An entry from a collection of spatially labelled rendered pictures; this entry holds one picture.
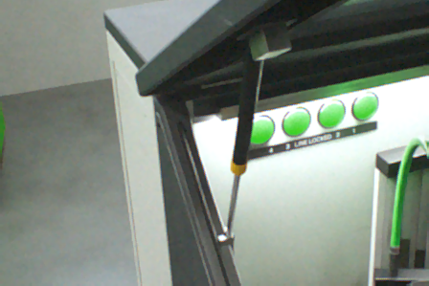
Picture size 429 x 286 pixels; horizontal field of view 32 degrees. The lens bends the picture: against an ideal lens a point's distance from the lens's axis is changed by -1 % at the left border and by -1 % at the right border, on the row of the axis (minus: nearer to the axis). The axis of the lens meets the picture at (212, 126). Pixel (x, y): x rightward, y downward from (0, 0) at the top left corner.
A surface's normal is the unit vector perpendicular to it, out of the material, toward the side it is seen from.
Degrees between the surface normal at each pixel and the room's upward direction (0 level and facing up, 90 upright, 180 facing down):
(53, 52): 90
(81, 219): 0
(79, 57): 90
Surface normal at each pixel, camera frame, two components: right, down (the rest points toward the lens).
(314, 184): 0.36, 0.40
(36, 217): -0.06, -0.89
